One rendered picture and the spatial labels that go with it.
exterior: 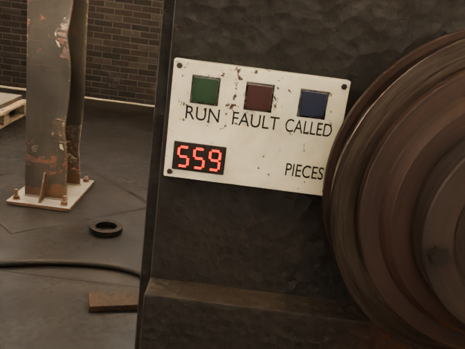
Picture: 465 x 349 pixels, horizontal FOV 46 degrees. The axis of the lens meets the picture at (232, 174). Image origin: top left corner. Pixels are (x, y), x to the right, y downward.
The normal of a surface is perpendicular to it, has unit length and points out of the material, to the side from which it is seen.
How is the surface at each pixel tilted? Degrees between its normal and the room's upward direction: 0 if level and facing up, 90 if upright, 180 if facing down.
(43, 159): 90
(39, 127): 90
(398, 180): 81
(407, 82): 90
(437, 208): 90
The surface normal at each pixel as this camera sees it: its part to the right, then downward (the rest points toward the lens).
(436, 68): -0.03, 0.29
